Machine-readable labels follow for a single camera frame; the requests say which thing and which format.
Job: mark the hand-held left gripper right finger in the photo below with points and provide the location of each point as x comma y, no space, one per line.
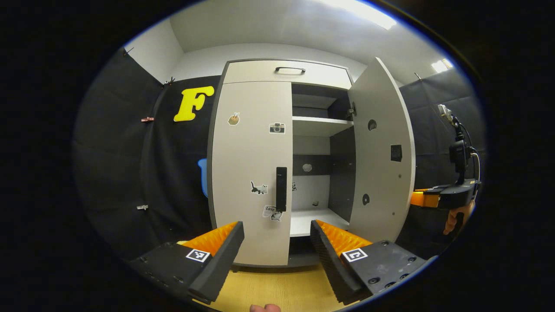
331,264

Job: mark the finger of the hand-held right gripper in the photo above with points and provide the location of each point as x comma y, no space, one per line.
422,198

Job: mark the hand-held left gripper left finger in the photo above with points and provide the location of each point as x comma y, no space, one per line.
223,264

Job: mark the cabinet door with headphones sticker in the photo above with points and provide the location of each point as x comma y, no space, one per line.
381,130

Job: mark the cabinet door with camera sticker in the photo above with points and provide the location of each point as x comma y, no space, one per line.
247,151

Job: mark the beige double-door shoe cabinet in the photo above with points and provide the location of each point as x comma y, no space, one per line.
312,190

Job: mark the metal door hinge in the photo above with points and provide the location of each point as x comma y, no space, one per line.
351,111

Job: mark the beige cabinet drawer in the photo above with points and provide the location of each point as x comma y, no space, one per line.
256,73

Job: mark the white inner shelf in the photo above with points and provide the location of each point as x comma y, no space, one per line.
318,125

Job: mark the small ceiling light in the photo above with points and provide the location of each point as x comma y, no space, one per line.
441,66

